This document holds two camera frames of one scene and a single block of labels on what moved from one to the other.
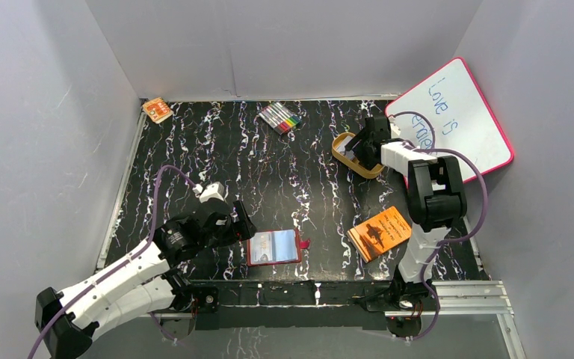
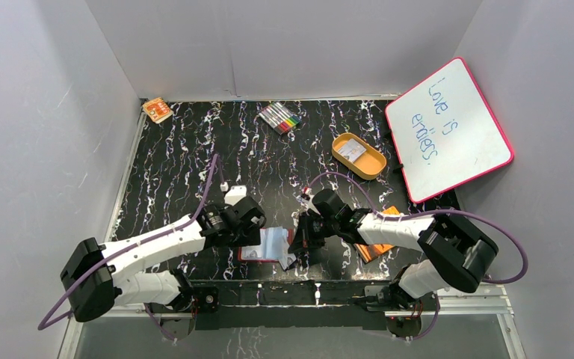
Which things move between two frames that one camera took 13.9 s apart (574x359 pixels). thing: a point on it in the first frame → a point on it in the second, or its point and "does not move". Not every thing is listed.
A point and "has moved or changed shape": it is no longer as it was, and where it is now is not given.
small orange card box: x=158 y=110 does not move
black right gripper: x=365 y=160 → x=303 y=241
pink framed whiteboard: x=448 y=116 does not move
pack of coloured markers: x=279 y=118 does not move
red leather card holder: x=275 y=247 has moved or changed shape
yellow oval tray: x=349 y=160 does not move
